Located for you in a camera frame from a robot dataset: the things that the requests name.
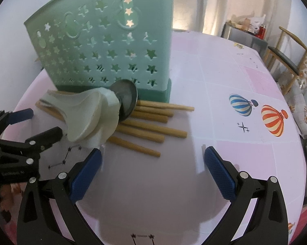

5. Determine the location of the dark metal spoon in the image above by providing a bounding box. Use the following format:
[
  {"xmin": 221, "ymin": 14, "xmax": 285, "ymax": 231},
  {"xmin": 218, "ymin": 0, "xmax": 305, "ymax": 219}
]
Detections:
[{"xmin": 109, "ymin": 79, "xmax": 138, "ymax": 122}]

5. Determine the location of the green star-pattern utensil basket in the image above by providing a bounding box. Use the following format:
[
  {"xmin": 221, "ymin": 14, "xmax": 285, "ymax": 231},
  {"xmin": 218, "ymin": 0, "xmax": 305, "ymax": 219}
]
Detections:
[{"xmin": 25, "ymin": 0, "xmax": 173, "ymax": 102}]

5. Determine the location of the floral cushion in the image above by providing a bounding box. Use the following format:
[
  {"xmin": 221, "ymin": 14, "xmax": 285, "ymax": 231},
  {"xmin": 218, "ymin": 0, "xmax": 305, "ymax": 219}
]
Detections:
[{"xmin": 297, "ymin": 52, "xmax": 307, "ymax": 92}]

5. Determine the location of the wooden chair black seat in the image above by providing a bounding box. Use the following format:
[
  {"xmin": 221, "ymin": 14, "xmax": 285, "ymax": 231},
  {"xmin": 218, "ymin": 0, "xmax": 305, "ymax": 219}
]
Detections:
[{"xmin": 264, "ymin": 26, "xmax": 307, "ymax": 95}]

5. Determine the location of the grey metal cabinet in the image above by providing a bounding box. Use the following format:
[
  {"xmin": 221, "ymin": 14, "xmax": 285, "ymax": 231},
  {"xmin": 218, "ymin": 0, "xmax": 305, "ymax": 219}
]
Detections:
[{"xmin": 221, "ymin": 23, "xmax": 268, "ymax": 58}]

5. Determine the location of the red thermos bottle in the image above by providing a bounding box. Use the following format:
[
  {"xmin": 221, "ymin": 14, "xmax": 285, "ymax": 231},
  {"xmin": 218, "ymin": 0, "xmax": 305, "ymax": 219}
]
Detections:
[{"xmin": 258, "ymin": 24, "xmax": 266, "ymax": 40}]

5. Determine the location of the beige window curtain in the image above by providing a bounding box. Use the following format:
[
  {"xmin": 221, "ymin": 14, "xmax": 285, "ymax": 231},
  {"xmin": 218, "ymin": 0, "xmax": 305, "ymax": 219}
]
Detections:
[{"xmin": 173, "ymin": 0, "xmax": 292, "ymax": 39}]

